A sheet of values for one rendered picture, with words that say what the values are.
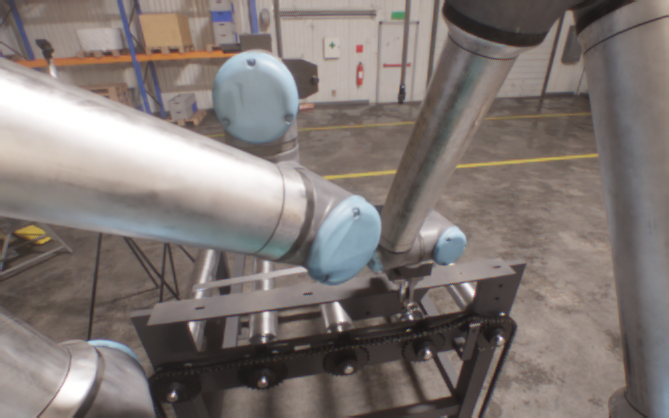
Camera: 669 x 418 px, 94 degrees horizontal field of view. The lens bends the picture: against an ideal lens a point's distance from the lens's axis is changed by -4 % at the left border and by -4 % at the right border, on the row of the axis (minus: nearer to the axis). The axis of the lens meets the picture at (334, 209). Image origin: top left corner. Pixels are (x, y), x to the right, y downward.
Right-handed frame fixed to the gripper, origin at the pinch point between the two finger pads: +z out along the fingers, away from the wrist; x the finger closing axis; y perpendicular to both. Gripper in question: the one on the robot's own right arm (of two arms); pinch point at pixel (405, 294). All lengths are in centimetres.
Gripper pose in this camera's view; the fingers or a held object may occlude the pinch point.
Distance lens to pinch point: 107.3
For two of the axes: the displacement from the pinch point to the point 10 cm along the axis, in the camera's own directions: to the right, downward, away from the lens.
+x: 9.8, -1.0, 1.5
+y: 1.8, 4.7, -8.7
